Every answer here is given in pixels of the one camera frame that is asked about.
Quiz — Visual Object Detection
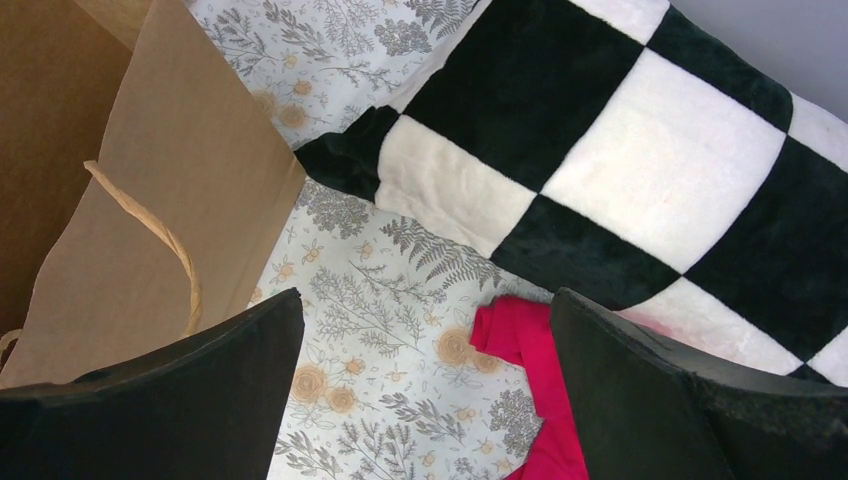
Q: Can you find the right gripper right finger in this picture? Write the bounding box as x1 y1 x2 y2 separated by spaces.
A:
550 289 847 479

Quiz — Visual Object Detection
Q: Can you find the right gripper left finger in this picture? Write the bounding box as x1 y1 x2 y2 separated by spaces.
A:
1 289 304 479

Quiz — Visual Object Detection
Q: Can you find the brown paper bag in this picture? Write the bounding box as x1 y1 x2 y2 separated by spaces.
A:
1 1 305 395

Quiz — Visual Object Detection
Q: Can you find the red cloth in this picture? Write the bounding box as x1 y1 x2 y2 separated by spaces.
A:
470 296 589 480

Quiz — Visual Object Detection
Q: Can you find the floral patterned table mat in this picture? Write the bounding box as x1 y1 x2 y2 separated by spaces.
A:
188 0 548 479

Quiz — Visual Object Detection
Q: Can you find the black white checkered pillow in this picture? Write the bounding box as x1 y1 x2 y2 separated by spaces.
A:
296 0 847 386

